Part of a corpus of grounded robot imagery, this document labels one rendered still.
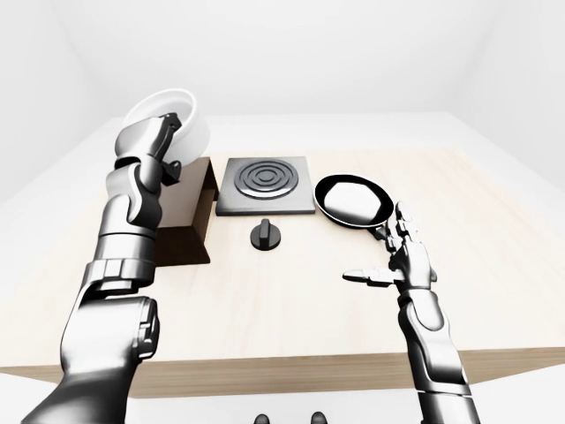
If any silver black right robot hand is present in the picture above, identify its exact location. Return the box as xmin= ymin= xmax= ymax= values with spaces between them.
xmin=342 ymin=201 xmax=440 ymax=291

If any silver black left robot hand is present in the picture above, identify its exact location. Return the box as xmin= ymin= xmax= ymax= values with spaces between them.
xmin=114 ymin=112 xmax=185 ymax=186

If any white bowl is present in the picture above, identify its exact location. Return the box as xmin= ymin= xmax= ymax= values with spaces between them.
xmin=121 ymin=87 xmax=212 ymax=167

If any wooden cabinet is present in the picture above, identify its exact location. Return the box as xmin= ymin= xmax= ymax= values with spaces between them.
xmin=152 ymin=155 xmax=220 ymax=269

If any black frying pan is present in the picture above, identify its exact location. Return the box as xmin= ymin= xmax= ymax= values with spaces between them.
xmin=313 ymin=173 xmax=396 ymax=242

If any flat dark stove plate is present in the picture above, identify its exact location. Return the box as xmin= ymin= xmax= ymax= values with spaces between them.
xmin=215 ymin=155 xmax=318 ymax=218

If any round black stove knob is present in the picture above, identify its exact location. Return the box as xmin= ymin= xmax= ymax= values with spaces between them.
xmin=249 ymin=217 xmax=284 ymax=253

